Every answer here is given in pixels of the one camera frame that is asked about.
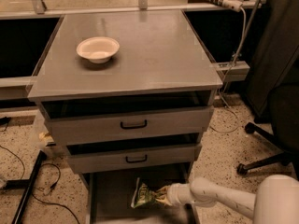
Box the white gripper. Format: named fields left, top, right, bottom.
left=155, top=183, right=192, bottom=206

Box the green jalapeno chip bag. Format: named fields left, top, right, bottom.
left=131, top=177, right=161, bottom=208

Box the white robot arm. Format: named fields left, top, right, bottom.
left=156, top=175, right=299, bottom=224

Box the open bottom grey drawer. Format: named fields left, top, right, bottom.
left=85, top=164, right=199, bottom=224

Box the grey drawer cabinet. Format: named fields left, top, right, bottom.
left=27, top=9, right=223, bottom=175

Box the middle grey drawer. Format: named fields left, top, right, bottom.
left=67, top=143, right=201, bottom=174

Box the top grey drawer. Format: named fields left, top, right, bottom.
left=45, top=106, right=213, bottom=146

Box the black floor stand bar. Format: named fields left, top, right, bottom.
left=11, top=151, right=47, bottom=224

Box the black office chair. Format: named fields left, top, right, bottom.
left=236, top=60, right=299, bottom=175

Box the white paper bowl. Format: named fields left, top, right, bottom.
left=76, top=36, right=120, bottom=63

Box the grey metal pole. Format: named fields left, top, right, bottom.
left=231, top=0, right=261, bottom=67

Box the black floor cable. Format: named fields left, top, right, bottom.
left=0, top=145, right=81, bottom=224

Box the grey metal bracket block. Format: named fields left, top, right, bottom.
left=213, top=61, right=249, bottom=82

